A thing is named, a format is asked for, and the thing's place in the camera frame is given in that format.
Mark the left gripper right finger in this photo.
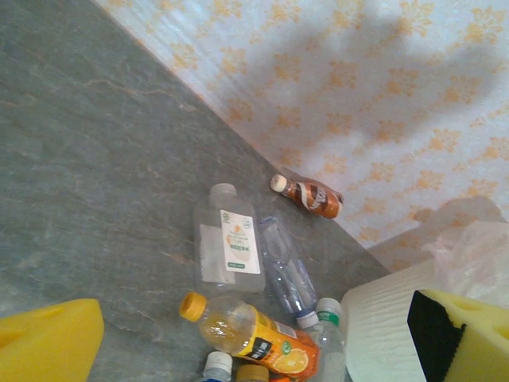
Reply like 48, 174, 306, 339
407, 289, 509, 382

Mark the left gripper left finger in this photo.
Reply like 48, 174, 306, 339
0, 298, 106, 382

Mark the clear bottle green band cap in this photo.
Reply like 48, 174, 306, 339
313, 297, 347, 382

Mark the blue label bottle white cap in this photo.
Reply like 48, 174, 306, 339
200, 350, 235, 382

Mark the crushed clear bluish bottle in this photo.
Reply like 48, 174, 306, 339
257, 216, 319, 329

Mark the orange juice bottle yellow cap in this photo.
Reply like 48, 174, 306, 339
178, 291, 321, 377

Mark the bottle with amber cap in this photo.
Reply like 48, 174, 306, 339
235, 364, 287, 382

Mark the square clear bottle white label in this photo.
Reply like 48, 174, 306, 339
192, 182, 266, 295

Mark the translucent plastic bin liner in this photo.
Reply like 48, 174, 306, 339
421, 220, 509, 310

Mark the white ribbed plastic bin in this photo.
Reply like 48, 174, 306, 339
340, 258, 437, 382

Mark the brown coffee bottle cream cap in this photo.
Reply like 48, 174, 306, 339
270, 173, 344, 220

